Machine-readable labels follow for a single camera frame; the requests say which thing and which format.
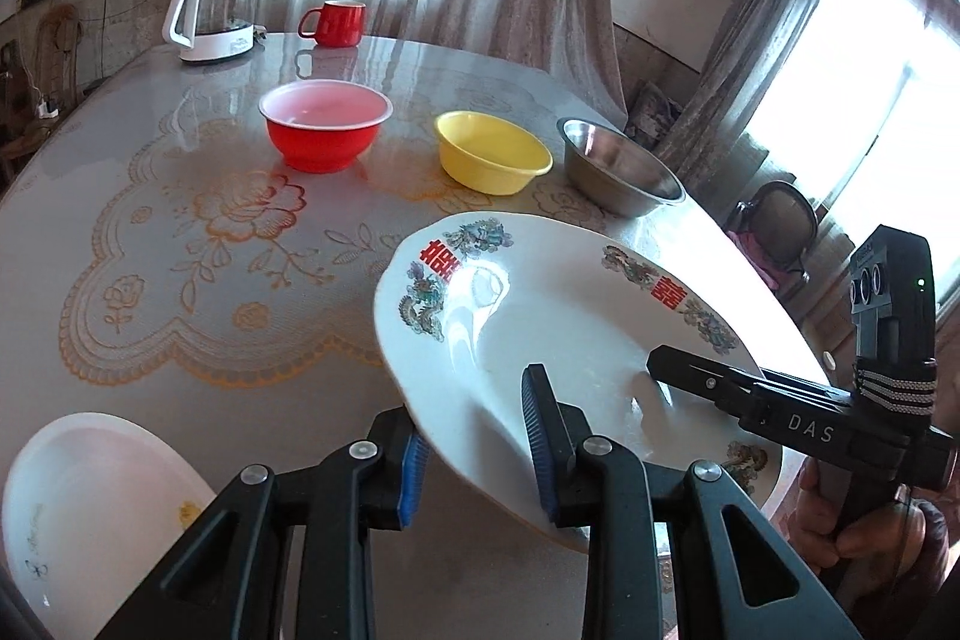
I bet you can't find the yellow plastic bowl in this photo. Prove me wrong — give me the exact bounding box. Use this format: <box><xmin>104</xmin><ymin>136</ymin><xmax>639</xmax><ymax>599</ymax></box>
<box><xmin>436</xmin><ymin>110</ymin><xmax>554</xmax><ymax>196</ymax></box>

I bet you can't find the wooden cabinet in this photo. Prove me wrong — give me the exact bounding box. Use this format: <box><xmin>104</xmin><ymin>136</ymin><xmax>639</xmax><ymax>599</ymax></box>
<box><xmin>0</xmin><ymin>2</ymin><xmax>85</xmax><ymax>180</ymax></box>

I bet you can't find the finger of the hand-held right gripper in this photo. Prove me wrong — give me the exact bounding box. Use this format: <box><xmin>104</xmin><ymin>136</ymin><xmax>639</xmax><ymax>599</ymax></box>
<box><xmin>646</xmin><ymin>344</ymin><xmax>766</xmax><ymax>420</ymax></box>

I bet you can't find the short beige window curtain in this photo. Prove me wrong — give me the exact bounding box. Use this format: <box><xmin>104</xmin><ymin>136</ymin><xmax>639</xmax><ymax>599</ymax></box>
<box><xmin>697</xmin><ymin>0</ymin><xmax>960</xmax><ymax>161</ymax></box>

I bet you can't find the lace-pattern table cover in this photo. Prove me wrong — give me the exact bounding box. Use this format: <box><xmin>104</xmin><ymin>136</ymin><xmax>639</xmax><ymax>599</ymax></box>
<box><xmin>0</xmin><ymin>32</ymin><xmax>833</xmax><ymax>640</ymax></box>

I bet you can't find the plain white plate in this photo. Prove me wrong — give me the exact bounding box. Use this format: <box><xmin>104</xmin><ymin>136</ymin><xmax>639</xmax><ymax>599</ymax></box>
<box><xmin>0</xmin><ymin>413</ymin><xmax>218</xmax><ymax>637</ymax></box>

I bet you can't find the person's right hand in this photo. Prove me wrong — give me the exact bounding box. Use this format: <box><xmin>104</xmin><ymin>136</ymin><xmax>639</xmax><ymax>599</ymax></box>
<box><xmin>786</xmin><ymin>458</ymin><xmax>935</xmax><ymax>585</ymax></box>

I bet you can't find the red mug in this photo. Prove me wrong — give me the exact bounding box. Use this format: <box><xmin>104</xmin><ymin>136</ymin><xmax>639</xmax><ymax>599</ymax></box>
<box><xmin>298</xmin><ymin>0</ymin><xmax>367</xmax><ymax>49</ymax></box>

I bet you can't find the white plate with floral print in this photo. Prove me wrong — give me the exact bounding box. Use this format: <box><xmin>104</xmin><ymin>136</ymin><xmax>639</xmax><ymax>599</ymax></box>
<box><xmin>373</xmin><ymin>210</ymin><xmax>785</xmax><ymax>555</ymax></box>

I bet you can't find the dark round-backed chair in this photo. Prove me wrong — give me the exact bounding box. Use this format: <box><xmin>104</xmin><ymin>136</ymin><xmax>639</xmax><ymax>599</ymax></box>
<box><xmin>726</xmin><ymin>180</ymin><xmax>820</xmax><ymax>296</ymax></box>

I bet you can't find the patterned cushion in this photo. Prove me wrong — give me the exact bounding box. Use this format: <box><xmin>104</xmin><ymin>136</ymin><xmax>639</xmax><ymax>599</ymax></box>
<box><xmin>628</xmin><ymin>81</ymin><xmax>685</xmax><ymax>145</ymax></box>

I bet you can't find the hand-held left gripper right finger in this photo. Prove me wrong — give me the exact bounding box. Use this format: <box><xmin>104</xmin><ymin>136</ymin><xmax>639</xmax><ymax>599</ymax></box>
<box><xmin>521</xmin><ymin>362</ymin><xmax>863</xmax><ymax>640</ymax></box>

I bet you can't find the person's right forearm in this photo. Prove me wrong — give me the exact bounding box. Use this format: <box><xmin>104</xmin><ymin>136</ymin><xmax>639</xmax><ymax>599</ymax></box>
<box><xmin>904</xmin><ymin>497</ymin><xmax>960</xmax><ymax>603</ymax></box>

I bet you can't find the stainless steel bowl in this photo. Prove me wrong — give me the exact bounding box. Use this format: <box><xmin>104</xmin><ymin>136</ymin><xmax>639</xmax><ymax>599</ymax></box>
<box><xmin>556</xmin><ymin>117</ymin><xmax>687</xmax><ymax>218</ymax></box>

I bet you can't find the red plastic bowl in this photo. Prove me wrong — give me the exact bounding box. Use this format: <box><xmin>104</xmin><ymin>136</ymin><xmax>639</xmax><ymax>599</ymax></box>
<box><xmin>259</xmin><ymin>79</ymin><xmax>395</xmax><ymax>174</ymax></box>

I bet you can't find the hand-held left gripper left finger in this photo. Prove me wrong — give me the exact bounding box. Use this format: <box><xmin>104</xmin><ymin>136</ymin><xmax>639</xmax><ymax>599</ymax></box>
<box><xmin>97</xmin><ymin>406</ymin><xmax>433</xmax><ymax>640</ymax></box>

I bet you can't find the white glass electric kettle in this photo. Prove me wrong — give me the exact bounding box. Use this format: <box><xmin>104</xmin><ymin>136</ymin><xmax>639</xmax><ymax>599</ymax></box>
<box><xmin>163</xmin><ymin>0</ymin><xmax>262</xmax><ymax>65</ymax></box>

